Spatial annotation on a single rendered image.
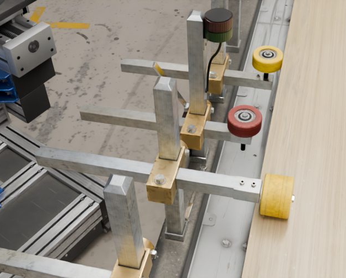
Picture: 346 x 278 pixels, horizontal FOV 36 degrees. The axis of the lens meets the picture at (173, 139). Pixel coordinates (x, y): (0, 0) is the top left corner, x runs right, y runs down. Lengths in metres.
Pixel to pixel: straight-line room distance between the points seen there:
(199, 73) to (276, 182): 0.34
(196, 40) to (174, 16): 2.16
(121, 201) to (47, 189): 1.33
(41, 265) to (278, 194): 0.44
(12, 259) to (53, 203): 1.07
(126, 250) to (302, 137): 0.52
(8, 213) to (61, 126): 0.72
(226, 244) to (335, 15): 0.73
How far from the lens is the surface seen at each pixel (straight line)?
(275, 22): 2.10
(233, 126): 1.22
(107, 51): 3.07
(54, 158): 1.11
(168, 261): 1.23
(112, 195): 0.76
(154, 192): 1.02
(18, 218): 2.03
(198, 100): 1.26
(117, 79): 2.86
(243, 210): 1.41
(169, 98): 0.94
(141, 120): 1.30
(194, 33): 1.15
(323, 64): 1.42
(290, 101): 1.30
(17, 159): 2.23
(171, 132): 1.00
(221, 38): 1.13
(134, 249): 0.86
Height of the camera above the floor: 1.73
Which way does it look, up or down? 44 degrees down
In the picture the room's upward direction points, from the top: 4 degrees counter-clockwise
